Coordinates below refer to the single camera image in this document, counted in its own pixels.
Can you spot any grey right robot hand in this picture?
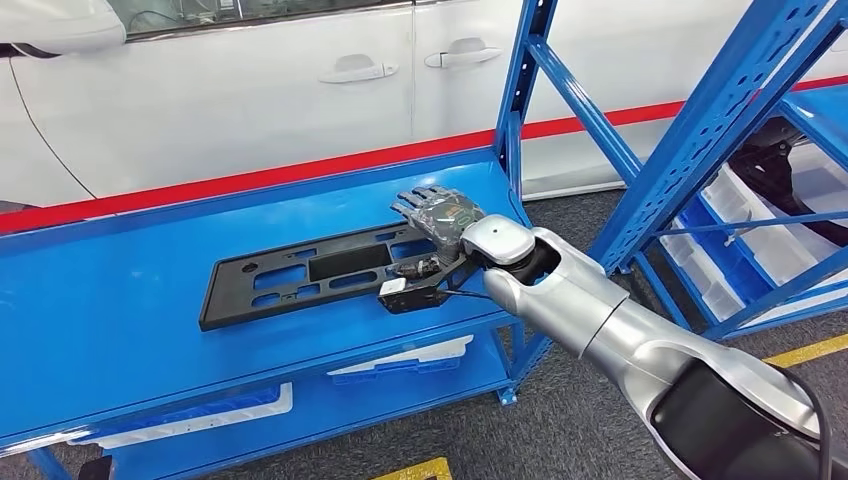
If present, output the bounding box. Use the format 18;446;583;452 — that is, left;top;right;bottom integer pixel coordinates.
389;185;490;280

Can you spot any long black plastic part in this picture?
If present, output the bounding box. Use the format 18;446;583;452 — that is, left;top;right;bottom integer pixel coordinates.
198;221;442;333

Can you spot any black curved plastic part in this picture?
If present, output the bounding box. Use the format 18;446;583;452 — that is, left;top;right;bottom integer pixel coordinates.
727;119;848;248

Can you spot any blue metal shelf rack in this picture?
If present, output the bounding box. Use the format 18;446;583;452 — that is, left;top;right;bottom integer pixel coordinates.
622;82;848;342
0;0;848;480

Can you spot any white plastic bin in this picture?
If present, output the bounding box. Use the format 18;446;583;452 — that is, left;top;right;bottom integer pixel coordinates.
326;334;476;379
700;142;848;293
69;382;294;452
659;225;747;324

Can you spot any white car with red stripe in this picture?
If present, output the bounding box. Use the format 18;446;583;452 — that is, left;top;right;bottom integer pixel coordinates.
0;0;848;236

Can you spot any white car side mirror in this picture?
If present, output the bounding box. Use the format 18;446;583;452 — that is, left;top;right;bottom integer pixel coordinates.
0;0;127;60

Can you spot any black camera bracket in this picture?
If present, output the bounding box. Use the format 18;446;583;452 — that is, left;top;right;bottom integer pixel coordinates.
377;251;488;316

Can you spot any white car door handle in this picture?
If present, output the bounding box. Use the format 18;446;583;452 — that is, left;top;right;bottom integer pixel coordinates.
423;37;505;70
317;54;401;85

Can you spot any black camera cable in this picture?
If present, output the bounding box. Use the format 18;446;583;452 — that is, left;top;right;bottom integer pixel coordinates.
442;288;833;480

